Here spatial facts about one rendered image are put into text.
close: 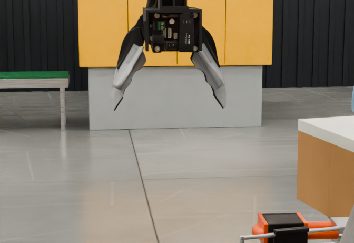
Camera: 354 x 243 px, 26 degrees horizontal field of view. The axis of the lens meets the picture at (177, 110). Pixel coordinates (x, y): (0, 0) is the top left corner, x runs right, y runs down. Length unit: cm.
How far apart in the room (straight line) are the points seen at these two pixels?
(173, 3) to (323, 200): 274
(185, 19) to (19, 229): 455
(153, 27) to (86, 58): 767
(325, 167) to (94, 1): 540
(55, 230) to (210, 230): 106
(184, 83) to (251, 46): 87
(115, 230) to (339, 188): 224
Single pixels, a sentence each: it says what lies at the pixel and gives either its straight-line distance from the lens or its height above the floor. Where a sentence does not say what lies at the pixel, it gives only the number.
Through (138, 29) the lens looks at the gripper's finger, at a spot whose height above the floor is 163.
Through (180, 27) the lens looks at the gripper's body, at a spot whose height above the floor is 164.
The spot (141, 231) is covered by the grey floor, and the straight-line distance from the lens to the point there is 531.
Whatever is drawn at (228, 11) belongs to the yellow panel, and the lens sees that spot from 874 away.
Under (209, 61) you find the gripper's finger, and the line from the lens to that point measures 103.
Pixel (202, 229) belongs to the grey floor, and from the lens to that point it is 534.
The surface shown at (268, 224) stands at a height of 124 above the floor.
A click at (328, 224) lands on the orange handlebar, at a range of 154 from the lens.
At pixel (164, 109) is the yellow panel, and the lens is 881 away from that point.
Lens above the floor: 169
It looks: 10 degrees down
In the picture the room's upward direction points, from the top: straight up
